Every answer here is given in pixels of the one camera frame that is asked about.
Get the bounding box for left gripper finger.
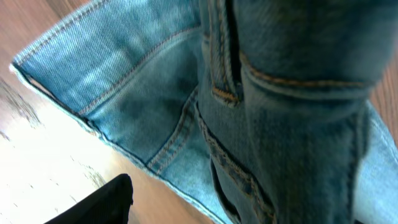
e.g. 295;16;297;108
45;174;134;224

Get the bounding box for light blue denim jeans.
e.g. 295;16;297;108
12;0;397;223

